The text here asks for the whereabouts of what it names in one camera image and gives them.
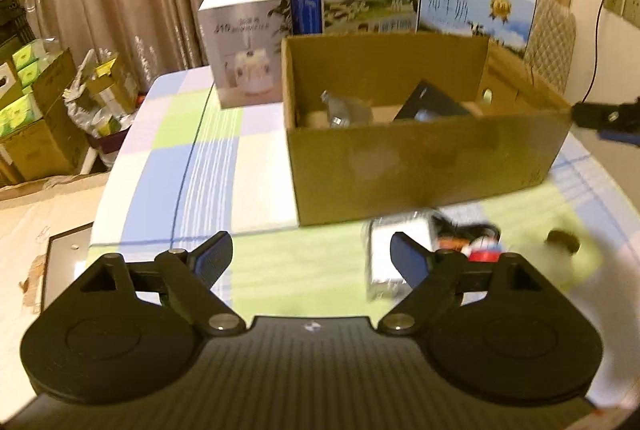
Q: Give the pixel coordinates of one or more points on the black device box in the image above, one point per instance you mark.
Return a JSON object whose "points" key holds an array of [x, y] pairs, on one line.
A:
{"points": [[430, 103]]}

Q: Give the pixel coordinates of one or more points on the beige quilted chair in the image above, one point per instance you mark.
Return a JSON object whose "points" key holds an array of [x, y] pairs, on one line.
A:
{"points": [[552, 45]]}

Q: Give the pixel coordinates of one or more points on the white plastic bag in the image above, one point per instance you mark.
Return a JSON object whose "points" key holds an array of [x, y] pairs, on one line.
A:
{"points": [[87, 115]]}

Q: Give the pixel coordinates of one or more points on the small yellow printed carton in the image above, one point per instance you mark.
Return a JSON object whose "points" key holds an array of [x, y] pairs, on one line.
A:
{"points": [[112, 80]]}

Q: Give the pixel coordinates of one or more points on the light blue milk carton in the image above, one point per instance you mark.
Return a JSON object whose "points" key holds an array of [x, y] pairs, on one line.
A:
{"points": [[480, 10]]}

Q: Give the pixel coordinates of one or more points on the silver foil packet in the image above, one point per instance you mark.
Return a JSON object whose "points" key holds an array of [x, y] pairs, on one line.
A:
{"points": [[382, 260]]}

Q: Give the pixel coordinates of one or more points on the small red white item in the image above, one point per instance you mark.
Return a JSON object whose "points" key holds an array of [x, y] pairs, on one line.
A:
{"points": [[482, 250]]}

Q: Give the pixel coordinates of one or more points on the dark framed panel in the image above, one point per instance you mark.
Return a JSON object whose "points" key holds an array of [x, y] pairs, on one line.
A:
{"points": [[62, 265]]}

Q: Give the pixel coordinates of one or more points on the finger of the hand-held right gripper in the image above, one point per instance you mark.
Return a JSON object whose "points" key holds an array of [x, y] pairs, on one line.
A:
{"points": [[620, 136], [600, 113]]}

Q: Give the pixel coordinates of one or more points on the large brown cardboard carton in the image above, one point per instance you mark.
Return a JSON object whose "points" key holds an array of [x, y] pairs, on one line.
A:
{"points": [[45, 135]]}

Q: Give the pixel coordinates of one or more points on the brown cardboard box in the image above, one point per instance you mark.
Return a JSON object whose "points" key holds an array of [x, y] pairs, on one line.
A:
{"points": [[400, 160]]}

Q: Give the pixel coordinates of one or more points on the stack of green tissue packs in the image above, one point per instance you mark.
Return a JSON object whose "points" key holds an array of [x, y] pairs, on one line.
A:
{"points": [[22, 75]]}

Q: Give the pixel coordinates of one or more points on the white humidifier box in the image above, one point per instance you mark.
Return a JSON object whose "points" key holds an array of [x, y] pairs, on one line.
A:
{"points": [[245, 45]]}

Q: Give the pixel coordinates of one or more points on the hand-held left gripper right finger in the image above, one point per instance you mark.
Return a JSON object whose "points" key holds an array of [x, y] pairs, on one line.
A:
{"points": [[407, 260]]}

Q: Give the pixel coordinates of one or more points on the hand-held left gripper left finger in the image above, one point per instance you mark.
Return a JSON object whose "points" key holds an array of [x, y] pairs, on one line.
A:
{"points": [[215, 256]]}

